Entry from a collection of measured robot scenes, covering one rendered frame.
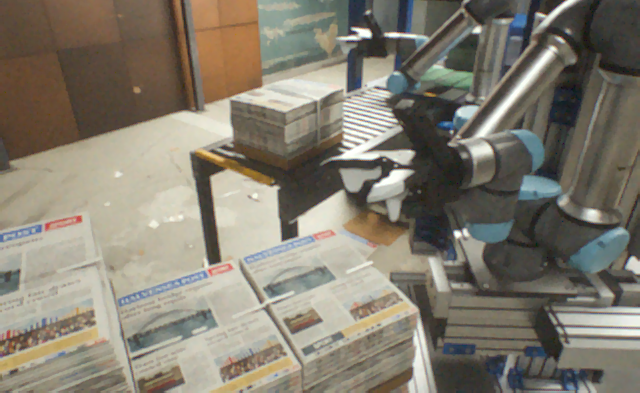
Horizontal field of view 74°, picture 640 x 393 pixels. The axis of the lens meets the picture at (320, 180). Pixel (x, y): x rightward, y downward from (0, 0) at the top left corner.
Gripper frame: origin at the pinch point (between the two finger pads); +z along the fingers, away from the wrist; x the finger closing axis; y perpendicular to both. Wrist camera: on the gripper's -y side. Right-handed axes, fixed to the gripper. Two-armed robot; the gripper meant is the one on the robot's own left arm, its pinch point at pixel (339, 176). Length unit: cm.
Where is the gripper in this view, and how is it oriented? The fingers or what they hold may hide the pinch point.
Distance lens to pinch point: 58.6
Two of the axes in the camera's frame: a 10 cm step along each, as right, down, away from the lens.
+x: -3.9, -3.0, 8.7
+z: -9.2, 1.9, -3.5
